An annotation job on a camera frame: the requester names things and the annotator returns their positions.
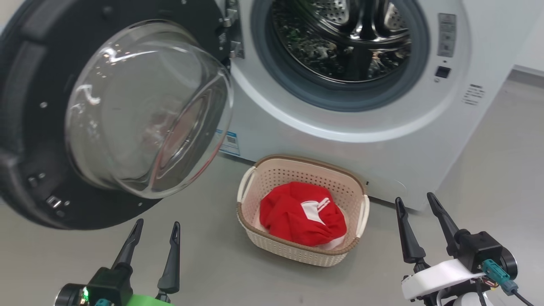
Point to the blue energy label sticker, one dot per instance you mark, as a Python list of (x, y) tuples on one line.
[(229, 142)]

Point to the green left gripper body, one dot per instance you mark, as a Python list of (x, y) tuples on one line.
[(148, 301)]

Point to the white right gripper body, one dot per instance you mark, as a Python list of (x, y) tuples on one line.
[(442, 276)]

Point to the red and white garment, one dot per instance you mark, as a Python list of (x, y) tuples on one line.
[(289, 216)]

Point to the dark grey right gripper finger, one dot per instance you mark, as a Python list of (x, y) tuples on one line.
[(446, 225), (410, 244)]

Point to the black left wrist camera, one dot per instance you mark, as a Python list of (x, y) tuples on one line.
[(106, 284)]

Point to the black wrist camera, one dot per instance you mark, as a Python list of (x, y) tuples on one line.
[(480, 248), (106, 284)]

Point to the grey text sticker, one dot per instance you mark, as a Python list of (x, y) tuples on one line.
[(473, 94)]

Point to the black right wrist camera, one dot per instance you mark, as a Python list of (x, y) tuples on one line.
[(480, 248)]

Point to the dark grey glass washer door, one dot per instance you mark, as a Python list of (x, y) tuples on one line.
[(42, 63)]

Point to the stainless steel washer drum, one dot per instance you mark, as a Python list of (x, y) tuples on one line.
[(340, 42)]

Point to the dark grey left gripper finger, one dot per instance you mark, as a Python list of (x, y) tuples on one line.
[(172, 267), (127, 248)]

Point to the cream perforated laundry basket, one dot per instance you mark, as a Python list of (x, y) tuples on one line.
[(293, 253)]

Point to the white front-load washing machine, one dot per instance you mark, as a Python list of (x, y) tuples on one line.
[(403, 140)]

